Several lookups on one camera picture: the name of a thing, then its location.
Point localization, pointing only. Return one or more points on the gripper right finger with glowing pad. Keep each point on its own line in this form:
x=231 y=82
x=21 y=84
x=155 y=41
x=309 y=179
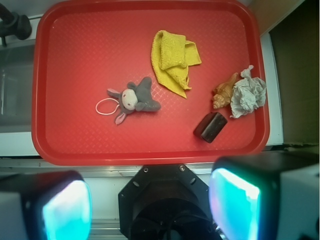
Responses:
x=272 y=195

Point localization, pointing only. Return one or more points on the grey plush bunny toy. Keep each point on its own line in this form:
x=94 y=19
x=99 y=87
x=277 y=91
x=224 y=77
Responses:
x=135 y=98

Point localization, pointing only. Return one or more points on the black octagonal mount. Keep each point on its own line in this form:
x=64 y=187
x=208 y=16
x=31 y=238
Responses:
x=166 y=202

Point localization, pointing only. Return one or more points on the white rubber band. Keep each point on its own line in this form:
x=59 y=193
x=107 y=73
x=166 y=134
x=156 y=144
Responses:
x=107 y=106

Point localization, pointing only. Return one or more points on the red plastic tray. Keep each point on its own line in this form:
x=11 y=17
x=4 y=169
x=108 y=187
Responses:
x=84 y=47

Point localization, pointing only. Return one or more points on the orange conch seashell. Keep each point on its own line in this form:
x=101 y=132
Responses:
x=223 y=93

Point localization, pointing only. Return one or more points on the crumpled grey paper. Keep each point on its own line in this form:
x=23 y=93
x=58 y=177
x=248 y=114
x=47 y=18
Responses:
x=248 y=94

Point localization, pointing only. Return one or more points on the black clamp knob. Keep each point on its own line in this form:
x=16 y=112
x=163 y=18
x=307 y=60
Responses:
x=13 y=24

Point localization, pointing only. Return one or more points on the black box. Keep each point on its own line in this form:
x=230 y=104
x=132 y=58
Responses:
x=210 y=126

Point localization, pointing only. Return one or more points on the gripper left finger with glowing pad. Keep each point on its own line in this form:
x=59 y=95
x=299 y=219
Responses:
x=45 y=206

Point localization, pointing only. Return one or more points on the yellow knitted cloth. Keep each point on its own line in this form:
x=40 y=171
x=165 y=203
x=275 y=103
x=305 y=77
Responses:
x=171 y=56

